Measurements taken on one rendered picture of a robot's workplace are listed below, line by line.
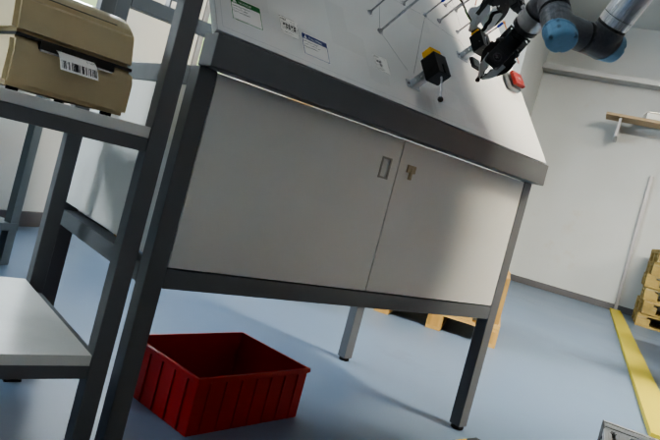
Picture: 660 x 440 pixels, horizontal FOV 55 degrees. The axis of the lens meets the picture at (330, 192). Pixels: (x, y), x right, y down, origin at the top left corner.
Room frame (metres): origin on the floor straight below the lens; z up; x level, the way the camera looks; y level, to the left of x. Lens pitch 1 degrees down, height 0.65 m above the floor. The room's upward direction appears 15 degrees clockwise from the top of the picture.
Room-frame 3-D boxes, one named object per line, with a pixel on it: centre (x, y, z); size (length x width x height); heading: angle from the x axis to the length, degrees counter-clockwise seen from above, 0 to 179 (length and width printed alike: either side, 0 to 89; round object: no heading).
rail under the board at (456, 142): (1.57, -0.16, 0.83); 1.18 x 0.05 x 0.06; 130
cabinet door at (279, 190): (1.41, 0.07, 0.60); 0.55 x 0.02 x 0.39; 130
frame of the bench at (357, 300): (1.81, 0.04, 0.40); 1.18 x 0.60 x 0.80; 130
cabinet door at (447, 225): (1.77, -0.36, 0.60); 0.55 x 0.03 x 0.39; 130
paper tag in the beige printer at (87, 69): (1.04, 0.46, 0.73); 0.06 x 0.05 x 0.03; 133
